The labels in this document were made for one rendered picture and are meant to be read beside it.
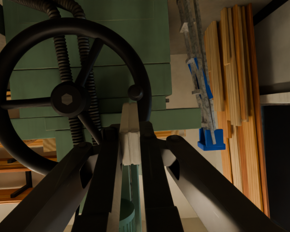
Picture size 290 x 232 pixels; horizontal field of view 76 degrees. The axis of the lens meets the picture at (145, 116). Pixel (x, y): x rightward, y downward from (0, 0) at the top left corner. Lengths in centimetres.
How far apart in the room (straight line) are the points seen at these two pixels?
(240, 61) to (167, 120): 139
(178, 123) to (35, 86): 40
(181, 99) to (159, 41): 257
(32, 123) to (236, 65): 168
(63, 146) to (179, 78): 277
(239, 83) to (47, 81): 159
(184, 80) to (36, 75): 272
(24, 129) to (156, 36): 44
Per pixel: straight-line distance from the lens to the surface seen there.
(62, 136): 46
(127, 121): 15
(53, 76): 57
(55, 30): 39
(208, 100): 137
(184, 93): 310
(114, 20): 57
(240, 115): 188
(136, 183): 93
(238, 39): 189
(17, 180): 387
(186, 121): 54
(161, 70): 53
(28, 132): 60
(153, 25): 57
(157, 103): 52
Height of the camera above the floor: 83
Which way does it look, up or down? 2 degrees up
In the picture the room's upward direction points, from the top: 177 degrees clockwise
